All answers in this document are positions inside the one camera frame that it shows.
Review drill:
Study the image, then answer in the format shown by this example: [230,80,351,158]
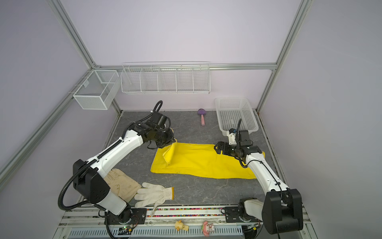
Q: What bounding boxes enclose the yellow trousers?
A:
[150,142,256,179]

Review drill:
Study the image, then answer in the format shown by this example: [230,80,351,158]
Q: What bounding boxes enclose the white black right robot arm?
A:
[214,122,303,235]

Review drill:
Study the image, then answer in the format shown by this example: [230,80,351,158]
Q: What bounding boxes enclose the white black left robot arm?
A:
[58,101,176,224]

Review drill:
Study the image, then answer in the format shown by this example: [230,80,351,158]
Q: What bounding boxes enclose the white plastic perforated basket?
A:
[215,97,259,136]

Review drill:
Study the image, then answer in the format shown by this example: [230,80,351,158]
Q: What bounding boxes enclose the purple pink hair brush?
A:
[198,109,207,126]

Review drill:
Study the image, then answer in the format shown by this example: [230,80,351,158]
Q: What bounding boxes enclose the white knitted work glove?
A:
[134,182,174,217]

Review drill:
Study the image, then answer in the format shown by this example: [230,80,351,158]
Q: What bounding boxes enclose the beige leather work glove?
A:
[104,168,142,203]

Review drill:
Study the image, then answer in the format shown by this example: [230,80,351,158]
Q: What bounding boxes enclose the pink white plush toy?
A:
[202,221,215,237]

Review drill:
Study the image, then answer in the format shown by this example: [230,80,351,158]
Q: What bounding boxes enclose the yellow duck toy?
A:
[174,220,189,232]

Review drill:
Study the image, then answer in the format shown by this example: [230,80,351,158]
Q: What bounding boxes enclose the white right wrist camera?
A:
[226,128,237,145]

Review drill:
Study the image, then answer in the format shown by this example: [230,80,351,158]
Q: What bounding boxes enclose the long white wire rack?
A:
[120,61,211,94]

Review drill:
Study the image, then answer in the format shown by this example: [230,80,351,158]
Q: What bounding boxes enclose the aluminium frame back top bar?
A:
[95,61,278,71]

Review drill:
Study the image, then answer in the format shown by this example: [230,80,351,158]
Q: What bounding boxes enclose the aluminium frame bar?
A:
[1,68,92,190]
[95,61,278,71]

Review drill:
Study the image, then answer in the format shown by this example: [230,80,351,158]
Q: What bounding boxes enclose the small white mesh wire box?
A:
[74,70,121,110]

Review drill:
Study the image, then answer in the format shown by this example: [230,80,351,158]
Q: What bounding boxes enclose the aluminium front mounting rail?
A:
[54,205,317,239]

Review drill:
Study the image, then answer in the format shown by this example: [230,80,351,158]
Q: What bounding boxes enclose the aluminium frame corner post right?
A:
[256,0,313,113]

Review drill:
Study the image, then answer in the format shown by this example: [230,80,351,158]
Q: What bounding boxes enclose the aluminium frame corner post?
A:
[256,0,313,113]
[46,0,98,69]

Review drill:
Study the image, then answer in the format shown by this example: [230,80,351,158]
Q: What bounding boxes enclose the aluminium frame left side bar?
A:
[1,68,92,190]

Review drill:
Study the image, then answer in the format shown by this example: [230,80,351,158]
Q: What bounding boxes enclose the aluminium frame corner post left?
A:
[46,0,98,69]

